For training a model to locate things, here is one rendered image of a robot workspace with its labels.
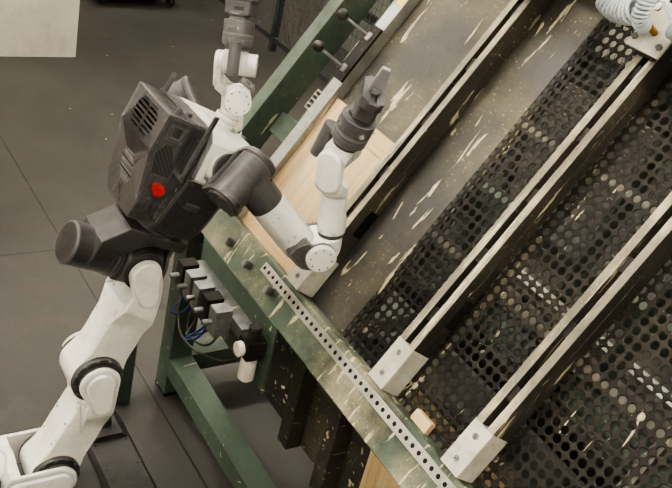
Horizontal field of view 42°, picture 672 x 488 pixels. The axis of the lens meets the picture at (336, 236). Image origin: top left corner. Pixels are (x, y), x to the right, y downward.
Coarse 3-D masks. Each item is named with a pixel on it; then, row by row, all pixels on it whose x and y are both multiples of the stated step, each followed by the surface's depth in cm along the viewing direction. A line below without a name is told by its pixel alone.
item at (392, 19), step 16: (416, 0) 267; (384, 16) 269; (400, 16) 268; (384, 32) 268; (368, 64) 271; (336, 80) 272; (352, 80) 271; (320, 96) 273; (336, 96) 271; (320, 112) 271; (304, 128) 272; (288, 144) 274; (272, 160) 276
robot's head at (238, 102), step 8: (232, 88) 219; (240, 88) 218; (232, 96) 217; (240, 96) 217; (248, 96) 217; (232, 104) 217; (240, 104) 218; (248, 104) 218; (224, 112) 221; (232, 112) 218; (240, 112) 218; (232, 120) 222
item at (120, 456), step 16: (112, 416) 286; (112, 432) 280; (128, 432) 286; (96, 448) 276; (112, 448) 277; (128, 448) 279; (96, 464) 271; (112, 464) 271; (128, 464) 273; (144, 464) 276; (80, 480) 266; (96, 480) 267; (112, 480) 266; (128, 480) 267; (144, 480) 269
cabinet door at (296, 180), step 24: (336, 120) 268; (312, 144) 270; (384, 144) 252; (288, 168) 273; (312, 168) 267; (360, 168) 254; (288, 192) 269; (312, 192) 263; (312, 216) 259; (264, 240) 267; (288, 264) 257
